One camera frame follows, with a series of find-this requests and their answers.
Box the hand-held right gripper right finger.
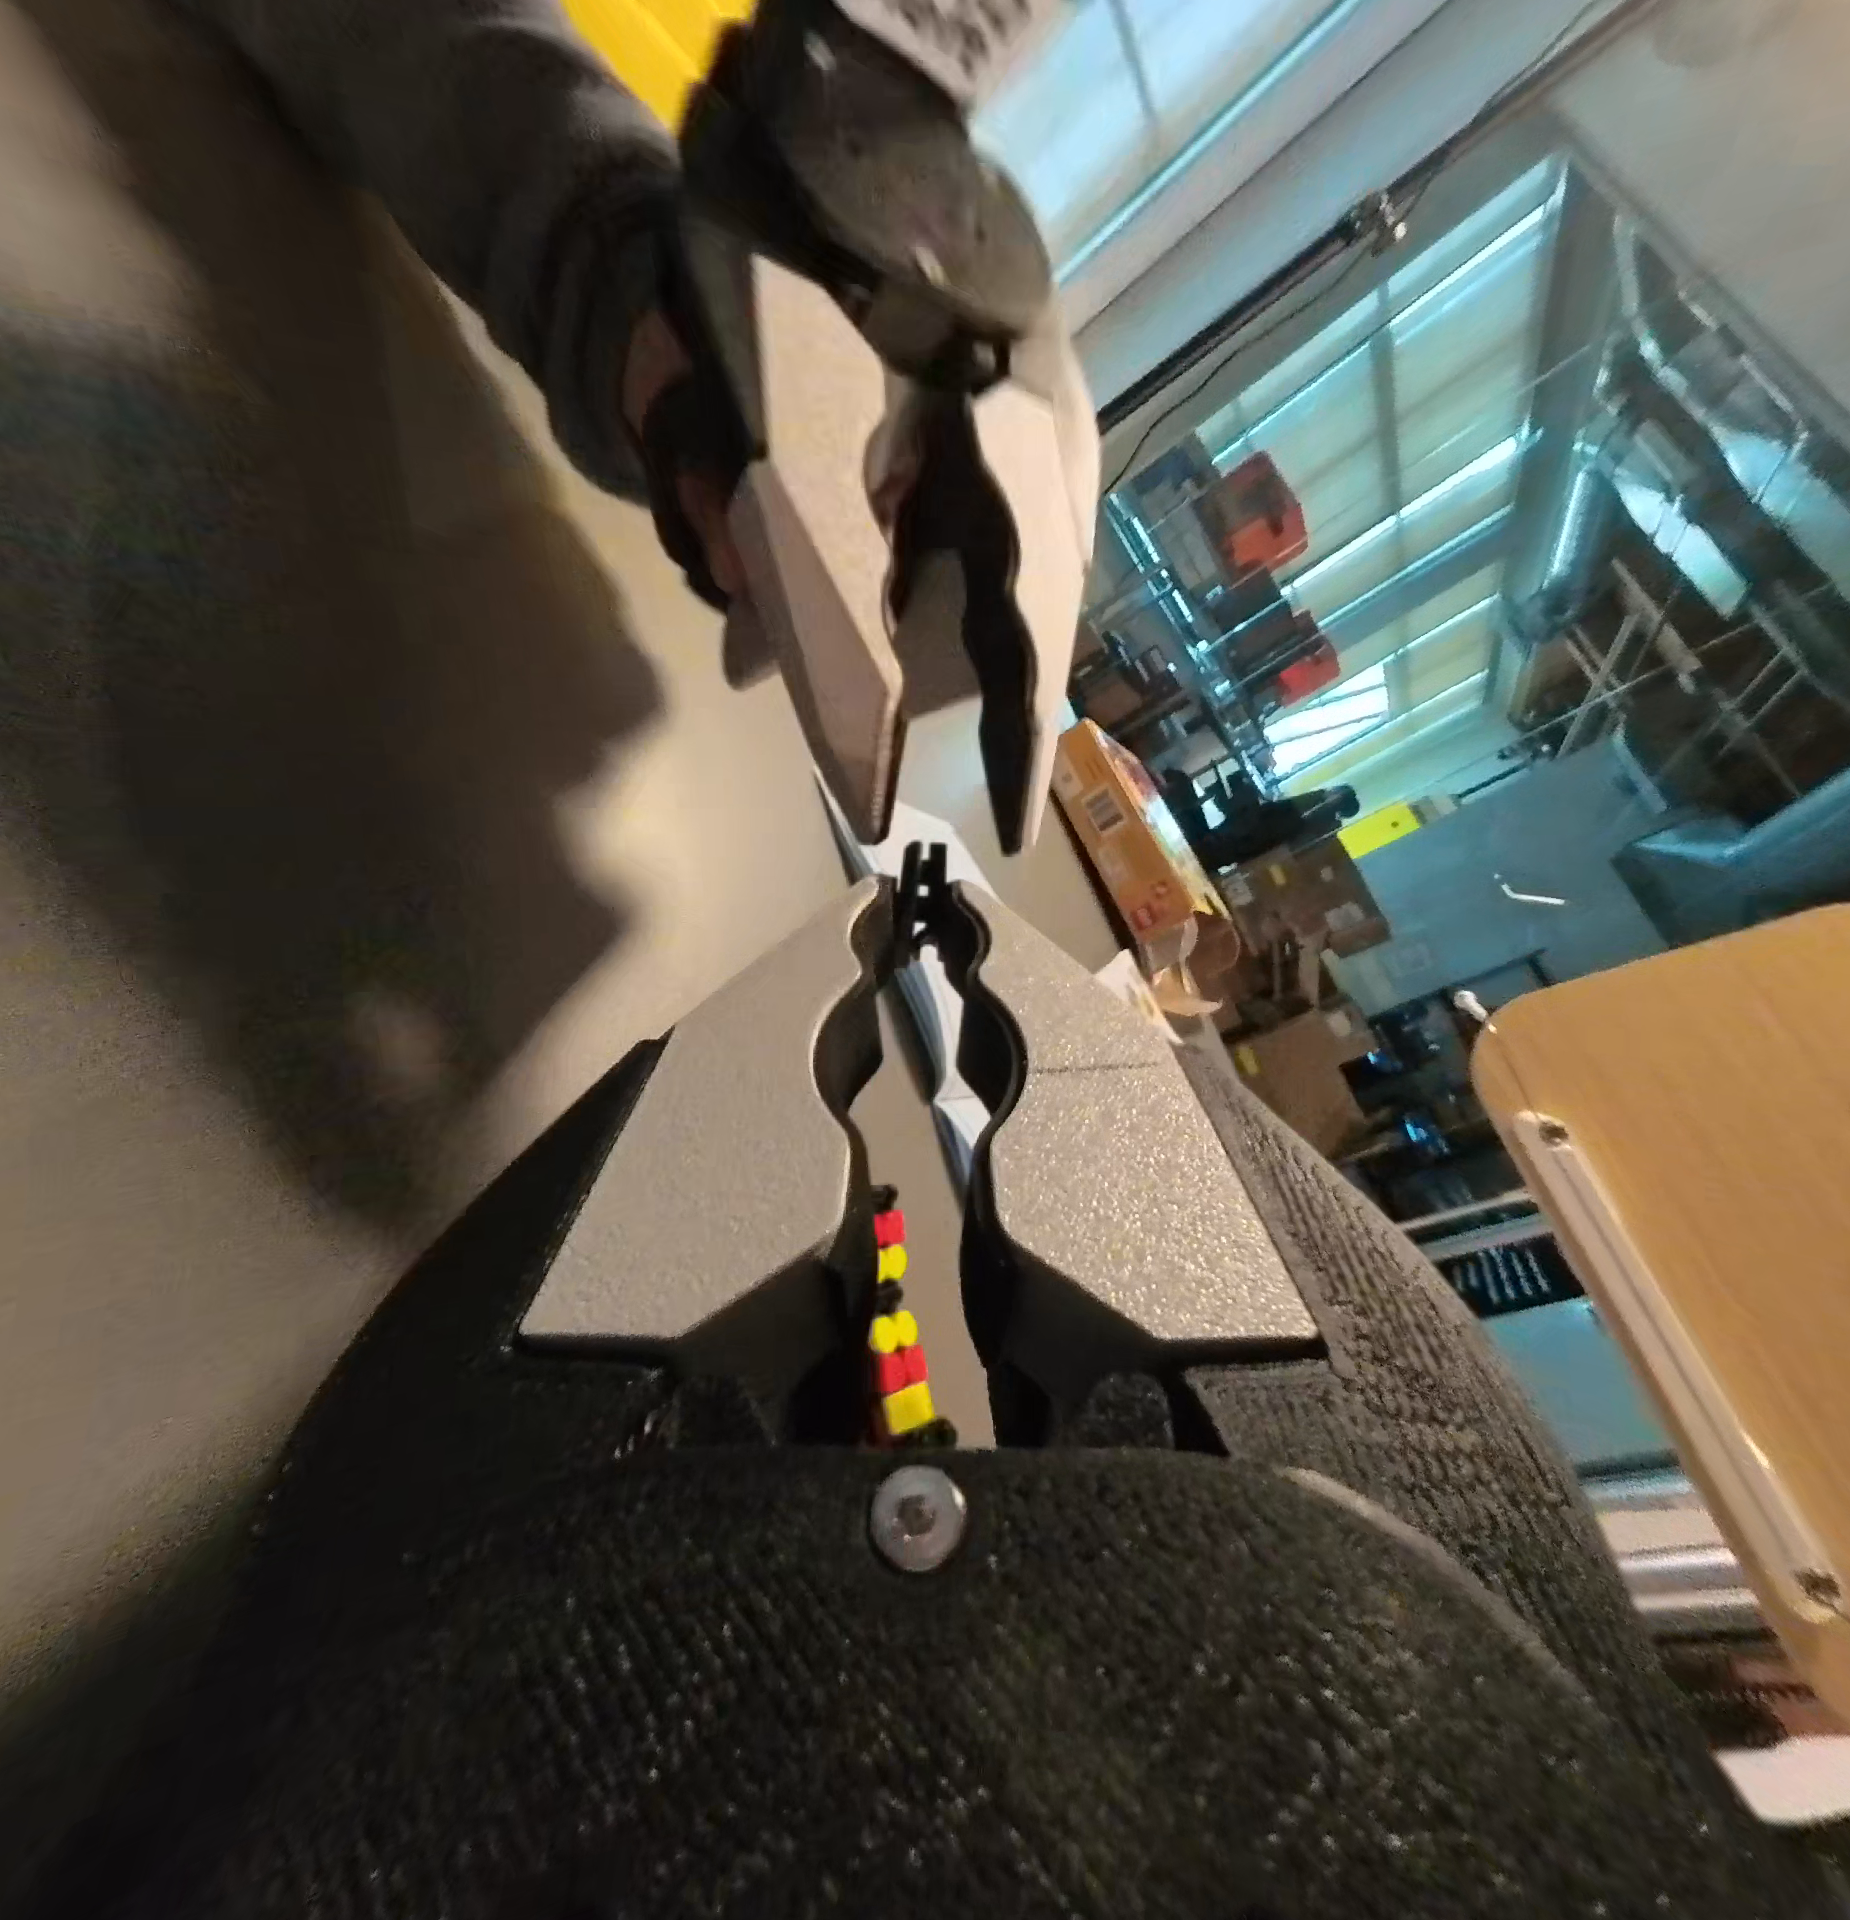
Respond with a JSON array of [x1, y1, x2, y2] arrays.
[[939, 884, 1327, 1374]]

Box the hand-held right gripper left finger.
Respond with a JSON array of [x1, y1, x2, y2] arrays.
[[513, 875, 892, 1368]]

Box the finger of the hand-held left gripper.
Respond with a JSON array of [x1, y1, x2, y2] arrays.
[[722, 257, 914, 846], [881, 320, 1101, 860]]

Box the yellow plastic tray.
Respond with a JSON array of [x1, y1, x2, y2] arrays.
[[557, 0, 753, 95]]

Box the long red yellow lego assembly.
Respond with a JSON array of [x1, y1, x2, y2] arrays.
[[862, 1184, 957, 1450]]

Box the person's left forearm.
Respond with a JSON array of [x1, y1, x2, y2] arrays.
[[173, 0, 692, 505]]

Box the person's left hand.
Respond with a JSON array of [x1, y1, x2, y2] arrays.
[[614, 300, 753, 607]]

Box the glass window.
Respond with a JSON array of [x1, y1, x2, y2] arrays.
[[967, 0, 1451, 287], [1104, 167, 1564, 797]]

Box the brown cardboard box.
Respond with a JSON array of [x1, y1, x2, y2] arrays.
[[1047, 717, 1242, 975]]

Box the brown shipping carton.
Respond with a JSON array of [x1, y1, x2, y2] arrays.
[[1223, 849, 1392, 964]]

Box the black light stand pole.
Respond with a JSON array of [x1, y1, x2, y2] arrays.
[[1097, 0, 1663, 431]]

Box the wooden laptop stand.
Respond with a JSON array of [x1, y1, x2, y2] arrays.
[[1470, 902, 1850, 1823]]

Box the silver ventilation duct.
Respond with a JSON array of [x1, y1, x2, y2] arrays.
[[1501, 421, 1637, 639]]

